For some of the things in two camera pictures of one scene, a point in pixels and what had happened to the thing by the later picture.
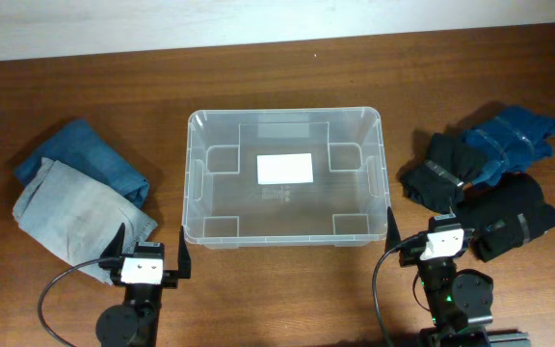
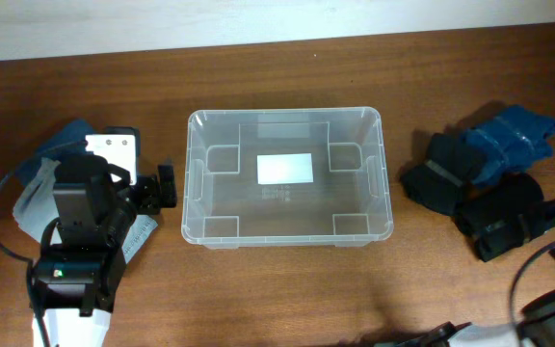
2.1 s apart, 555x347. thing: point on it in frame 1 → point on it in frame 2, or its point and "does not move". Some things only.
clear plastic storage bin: x=277 y=177 does not move
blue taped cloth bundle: x=509 y=142 does not move
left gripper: x=171 y=278 → x=151 y=194
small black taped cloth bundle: x=436 y=183 does not move
